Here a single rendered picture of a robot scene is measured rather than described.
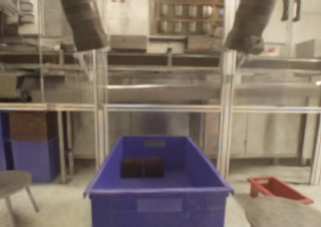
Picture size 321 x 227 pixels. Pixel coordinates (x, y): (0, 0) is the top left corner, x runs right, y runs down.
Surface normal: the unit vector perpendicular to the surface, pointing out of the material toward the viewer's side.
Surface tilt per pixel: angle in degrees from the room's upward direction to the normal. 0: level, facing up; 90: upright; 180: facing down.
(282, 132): 90
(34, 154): 90
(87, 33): 111
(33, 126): 90
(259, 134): 90
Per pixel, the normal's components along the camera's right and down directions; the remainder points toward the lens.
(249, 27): 0.04, 0.64
